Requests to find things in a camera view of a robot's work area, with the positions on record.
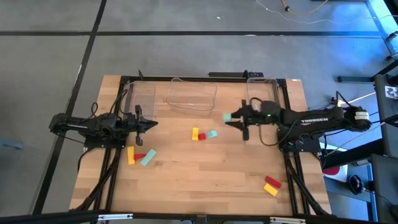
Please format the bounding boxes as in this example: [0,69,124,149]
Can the black aluminium table frame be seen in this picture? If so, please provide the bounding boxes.
[70,74,332,218]

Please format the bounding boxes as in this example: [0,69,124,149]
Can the black desk foot bar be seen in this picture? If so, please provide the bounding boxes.
[337,66,398,83]

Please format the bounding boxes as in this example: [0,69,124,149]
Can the thin white floor cable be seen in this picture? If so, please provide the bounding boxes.
[255,0,398,26]

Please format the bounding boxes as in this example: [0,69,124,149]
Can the long teal block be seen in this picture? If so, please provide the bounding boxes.
[139,148,157,167]

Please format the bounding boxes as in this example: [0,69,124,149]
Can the red round object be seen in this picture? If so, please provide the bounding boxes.
[322,166,341,176]

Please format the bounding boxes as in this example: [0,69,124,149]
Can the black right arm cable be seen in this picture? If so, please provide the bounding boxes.
[257,123,282,147]

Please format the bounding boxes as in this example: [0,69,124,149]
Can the clear plastic bin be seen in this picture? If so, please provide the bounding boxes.
[246,77,280,108]
[165,77,218,117]

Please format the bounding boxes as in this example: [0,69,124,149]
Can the silver aluminium extrusion piece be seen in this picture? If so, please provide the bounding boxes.
[97,213,134,222]
[269,217,307,224]

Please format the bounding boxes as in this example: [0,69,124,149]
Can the red rectangular block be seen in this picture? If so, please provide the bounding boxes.
[264,175,282,189]

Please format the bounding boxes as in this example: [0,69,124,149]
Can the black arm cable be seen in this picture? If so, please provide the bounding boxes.
[89,101,100,121]
[257,123,282,147]

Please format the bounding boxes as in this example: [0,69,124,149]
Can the clear bin with paper label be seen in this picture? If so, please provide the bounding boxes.
[123,81,157,121]

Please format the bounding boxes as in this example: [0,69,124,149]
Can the black overhead beam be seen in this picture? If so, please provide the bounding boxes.
[0,210,398,224]

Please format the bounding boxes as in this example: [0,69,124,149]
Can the white desk cable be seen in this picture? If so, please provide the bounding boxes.
[340,91,377,106]

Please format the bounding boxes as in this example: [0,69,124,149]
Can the black bar-shaped box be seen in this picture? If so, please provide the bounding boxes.
[208,70,265,79]

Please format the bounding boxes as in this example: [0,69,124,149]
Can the black headphones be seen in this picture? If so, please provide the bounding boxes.
[347,174,365,195]

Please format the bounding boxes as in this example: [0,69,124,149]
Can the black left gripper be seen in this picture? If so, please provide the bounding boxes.
[123,105,159,147]

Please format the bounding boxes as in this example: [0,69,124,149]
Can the yellow rectangular block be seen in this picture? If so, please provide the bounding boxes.
[263,182,279,197]

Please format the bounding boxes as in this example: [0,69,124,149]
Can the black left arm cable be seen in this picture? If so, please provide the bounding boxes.
[89,101,100,121]

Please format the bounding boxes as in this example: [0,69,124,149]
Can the long yellow plank block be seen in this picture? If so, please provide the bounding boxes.
[127,146,136,166]

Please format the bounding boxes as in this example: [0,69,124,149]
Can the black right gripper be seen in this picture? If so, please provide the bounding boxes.
[224,99,264,142]

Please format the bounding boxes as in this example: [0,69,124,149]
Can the dark grey desk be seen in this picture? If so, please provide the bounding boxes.
[371,154,398,224]

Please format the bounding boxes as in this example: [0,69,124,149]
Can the yellow cable with black ball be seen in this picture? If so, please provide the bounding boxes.
[280,0,329,17]

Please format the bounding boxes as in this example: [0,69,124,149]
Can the black desk with marker tag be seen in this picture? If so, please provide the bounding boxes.
[374,73,398,156]

